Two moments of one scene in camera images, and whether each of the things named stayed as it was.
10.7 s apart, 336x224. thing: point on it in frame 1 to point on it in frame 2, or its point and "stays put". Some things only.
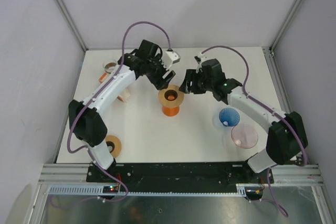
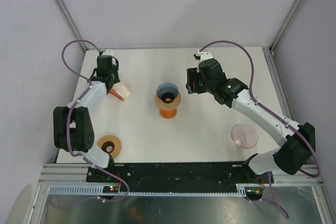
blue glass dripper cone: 229,117 to 167,92
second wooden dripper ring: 114,145 stays put
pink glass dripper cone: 244,136 stays put
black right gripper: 191,76 stays put
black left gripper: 159,82 to 116,79
